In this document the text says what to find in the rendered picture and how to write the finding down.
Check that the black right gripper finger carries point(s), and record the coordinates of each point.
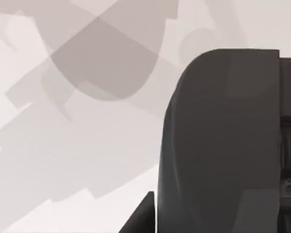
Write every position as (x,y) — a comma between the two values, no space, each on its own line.
(145,216)

